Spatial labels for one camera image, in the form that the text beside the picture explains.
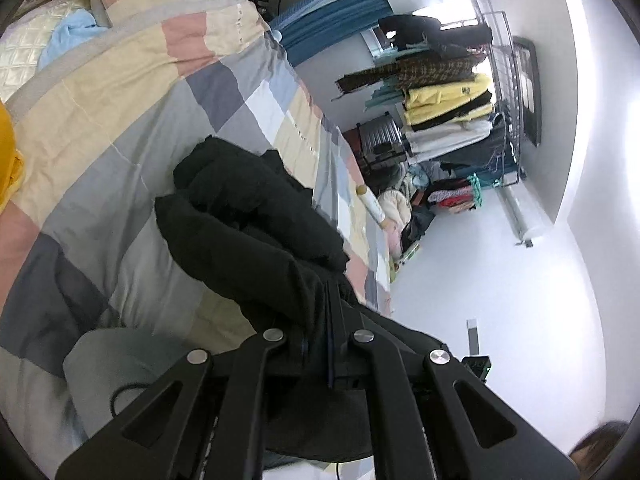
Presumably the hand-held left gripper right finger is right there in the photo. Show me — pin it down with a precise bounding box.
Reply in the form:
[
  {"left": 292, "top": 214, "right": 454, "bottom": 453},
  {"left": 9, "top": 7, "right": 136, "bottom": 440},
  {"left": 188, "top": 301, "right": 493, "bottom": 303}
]
[{"left": 322, "top": 280, "right": 584, "bottom": 480}]

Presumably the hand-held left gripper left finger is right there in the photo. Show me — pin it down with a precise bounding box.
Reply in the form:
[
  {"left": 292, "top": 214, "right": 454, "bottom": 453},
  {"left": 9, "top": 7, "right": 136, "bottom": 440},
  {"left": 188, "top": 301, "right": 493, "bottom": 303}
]
[{"left": 54, "top": 327, "right": 307, "bottom": 480}]

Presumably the black puffer jacket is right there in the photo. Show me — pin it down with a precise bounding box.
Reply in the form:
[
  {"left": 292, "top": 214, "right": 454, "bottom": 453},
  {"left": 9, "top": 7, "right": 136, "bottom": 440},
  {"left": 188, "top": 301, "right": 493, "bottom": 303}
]
[{"left": 154, "top": 135, "right": 469, "bottom": 464}]

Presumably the pile of mixed clothes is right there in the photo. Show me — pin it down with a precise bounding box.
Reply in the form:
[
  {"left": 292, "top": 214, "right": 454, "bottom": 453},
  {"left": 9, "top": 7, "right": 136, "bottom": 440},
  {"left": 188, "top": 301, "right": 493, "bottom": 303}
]
[{"left": 385, "top": 162, "right": 441, "bottom": 241}]

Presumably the pink plush garment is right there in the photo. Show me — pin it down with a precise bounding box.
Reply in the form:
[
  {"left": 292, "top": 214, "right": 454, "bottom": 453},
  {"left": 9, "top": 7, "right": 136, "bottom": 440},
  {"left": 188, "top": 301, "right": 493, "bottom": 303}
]
[{"left": 385, "top": 222, "right": 404, "bottom": 256}]

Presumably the person's head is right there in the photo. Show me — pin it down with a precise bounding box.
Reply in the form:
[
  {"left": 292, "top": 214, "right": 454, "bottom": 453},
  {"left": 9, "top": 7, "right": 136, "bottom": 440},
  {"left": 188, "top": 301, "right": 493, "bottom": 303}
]
[{"left": 567, "top": 420, "right": 632, "bottom": 480}]

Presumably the cream fleece garment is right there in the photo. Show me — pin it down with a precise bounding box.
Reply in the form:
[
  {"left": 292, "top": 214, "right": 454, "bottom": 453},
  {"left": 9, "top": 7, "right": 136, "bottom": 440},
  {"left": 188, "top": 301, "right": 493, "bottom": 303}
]
[{"left": 377, "top": 189, "right": 414, "bottom": 229}]

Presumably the white air conditioner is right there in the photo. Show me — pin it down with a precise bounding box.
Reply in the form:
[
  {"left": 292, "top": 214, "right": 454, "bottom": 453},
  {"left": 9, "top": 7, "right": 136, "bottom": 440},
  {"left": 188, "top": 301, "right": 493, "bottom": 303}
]
[{"left": 497, "top": 187, "right": 549, "bottom": 249}]

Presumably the bunch of hanging small garments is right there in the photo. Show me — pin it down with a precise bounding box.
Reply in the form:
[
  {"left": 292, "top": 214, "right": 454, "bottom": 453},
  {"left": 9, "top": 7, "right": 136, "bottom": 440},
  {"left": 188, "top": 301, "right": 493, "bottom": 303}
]
[{"left": 425, "top": 182, "right": 476, "bottom": 214}]

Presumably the green clip hanger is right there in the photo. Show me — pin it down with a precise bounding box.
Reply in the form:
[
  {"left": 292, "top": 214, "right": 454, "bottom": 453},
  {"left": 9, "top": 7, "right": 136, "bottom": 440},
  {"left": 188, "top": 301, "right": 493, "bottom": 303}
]
[{"left": 470, "top": 172, "right": 504, "bottom": 209}]

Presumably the grey ribbed suitcase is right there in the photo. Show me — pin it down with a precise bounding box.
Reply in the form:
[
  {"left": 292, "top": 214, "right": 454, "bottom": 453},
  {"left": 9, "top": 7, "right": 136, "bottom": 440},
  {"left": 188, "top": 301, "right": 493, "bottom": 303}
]
[{"left": 357, "top": 115, "right": 406, "bottom": 156}]

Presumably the hanging white hoodie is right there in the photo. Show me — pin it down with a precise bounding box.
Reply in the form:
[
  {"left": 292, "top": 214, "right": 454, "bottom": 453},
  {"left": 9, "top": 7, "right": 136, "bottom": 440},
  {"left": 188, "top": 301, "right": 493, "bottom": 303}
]
[{"left": 400, "top": 117, "right": 494, "bottom": 159}]

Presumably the plain yellow fleece hoodie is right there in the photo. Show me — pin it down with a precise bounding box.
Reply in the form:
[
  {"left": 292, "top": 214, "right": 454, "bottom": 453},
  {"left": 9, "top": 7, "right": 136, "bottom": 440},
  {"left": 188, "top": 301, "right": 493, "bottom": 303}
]
[{"left": 402, "top": 107, "right": 494, "bottom": 129}]

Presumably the hanging teal garment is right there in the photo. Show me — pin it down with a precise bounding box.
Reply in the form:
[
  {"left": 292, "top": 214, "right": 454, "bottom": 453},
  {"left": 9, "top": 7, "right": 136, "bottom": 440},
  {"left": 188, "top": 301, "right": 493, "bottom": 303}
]
[{"left": 364, "top": 85, "right": 406, "bottom": 111}]

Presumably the pastel patchwork bed quilt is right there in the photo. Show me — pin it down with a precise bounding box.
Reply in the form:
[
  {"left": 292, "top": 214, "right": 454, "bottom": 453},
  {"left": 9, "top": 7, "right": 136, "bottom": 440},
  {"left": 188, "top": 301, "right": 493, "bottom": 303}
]
[{"left": 0, "top": 0, "right": 397, "bottom": 480}]

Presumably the yellow fleece hoodie with badge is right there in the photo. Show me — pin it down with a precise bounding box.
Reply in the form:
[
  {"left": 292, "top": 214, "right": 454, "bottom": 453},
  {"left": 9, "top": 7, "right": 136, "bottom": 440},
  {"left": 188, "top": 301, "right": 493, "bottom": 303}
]
[{"left": 402, "top": 72, "right": 494, "bottom": 111}]

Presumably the hanging brown plaid coat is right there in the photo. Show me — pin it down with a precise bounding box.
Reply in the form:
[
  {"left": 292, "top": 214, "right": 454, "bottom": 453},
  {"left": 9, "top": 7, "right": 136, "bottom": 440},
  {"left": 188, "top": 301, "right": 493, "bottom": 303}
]
[{"left": 332, "top": 55, "right": 486, "bottom": 101}]

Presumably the metal ceiling drying rack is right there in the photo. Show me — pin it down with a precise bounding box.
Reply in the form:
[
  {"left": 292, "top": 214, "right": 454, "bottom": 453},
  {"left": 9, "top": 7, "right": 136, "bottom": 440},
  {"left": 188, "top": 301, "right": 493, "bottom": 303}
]
[{"left": 472, "top": 0, "right": 526, "bottom": 189}]

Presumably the yellow garment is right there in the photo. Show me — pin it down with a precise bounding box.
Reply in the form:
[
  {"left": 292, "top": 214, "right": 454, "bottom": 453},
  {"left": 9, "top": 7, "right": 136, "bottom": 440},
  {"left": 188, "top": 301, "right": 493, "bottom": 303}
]
[{"left": 0, "top": 100, "right": 26, "bottom": 216}]

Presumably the blue curtain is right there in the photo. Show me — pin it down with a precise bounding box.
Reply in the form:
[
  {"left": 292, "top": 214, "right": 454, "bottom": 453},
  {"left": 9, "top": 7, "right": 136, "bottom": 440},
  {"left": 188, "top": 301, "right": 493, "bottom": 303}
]
[{"left": 280, "top": 0, "right": 391, "bottom": 69}]

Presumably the hanging black jacket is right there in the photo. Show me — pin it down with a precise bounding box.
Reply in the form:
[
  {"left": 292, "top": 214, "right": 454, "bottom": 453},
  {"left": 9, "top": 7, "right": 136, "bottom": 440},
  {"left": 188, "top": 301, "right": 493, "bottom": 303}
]
[{"left": 377, "top": 14, "right": 494, "bottom": 54}]

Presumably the blue folded mat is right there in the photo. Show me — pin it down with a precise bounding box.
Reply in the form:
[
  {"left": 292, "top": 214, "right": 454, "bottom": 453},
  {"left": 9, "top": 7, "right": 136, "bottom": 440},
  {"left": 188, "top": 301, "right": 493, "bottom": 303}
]
[{"left": 270, "top": 0, "right": 335, "bottom": 31}]

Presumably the light blue cloth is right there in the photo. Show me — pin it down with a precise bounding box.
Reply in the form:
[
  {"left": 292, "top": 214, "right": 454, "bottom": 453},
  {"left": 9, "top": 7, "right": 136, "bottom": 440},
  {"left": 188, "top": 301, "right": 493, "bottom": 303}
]
[{"left": 37, "top": 10, "right": 109, "bottom": 69}]

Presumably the cream quilted pillow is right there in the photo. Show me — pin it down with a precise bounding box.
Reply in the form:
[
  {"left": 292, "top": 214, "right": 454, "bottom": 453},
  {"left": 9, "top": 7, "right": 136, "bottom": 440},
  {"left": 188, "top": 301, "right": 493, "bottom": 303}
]
[{"left": 0, "top": 0, "right": 101, "bottom": 107}]

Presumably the thin black cable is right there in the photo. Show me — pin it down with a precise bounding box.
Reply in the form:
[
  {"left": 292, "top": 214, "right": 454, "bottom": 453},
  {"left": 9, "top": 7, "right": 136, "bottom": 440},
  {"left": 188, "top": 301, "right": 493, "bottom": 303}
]
[{"left": 109, "top": 382, "right": 151, "bottom": 419}]

